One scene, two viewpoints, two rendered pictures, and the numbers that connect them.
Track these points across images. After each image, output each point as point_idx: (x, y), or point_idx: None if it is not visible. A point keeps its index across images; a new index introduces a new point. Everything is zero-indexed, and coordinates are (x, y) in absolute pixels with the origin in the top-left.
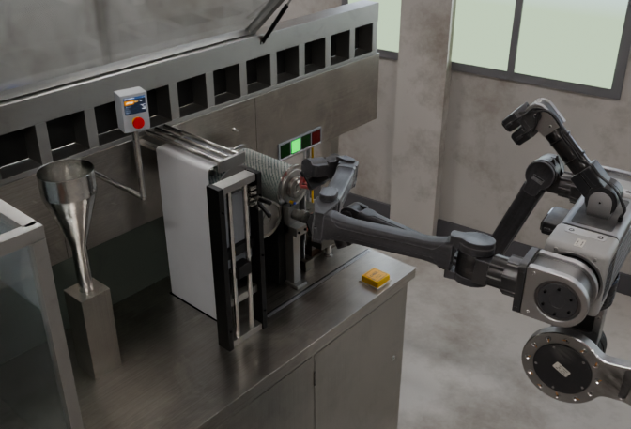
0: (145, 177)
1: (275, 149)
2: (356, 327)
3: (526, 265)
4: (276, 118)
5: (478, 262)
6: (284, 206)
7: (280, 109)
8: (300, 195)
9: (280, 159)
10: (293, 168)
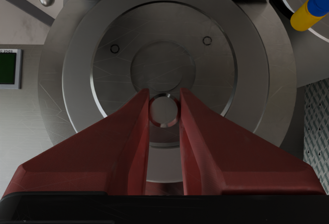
0: None
1: (27, 79)
2: None
3: None
4: (17, 151)
5: None
6: None
7: (4, 169)
8: (140, 7)
9: (17, 53)
10: (162, 193)
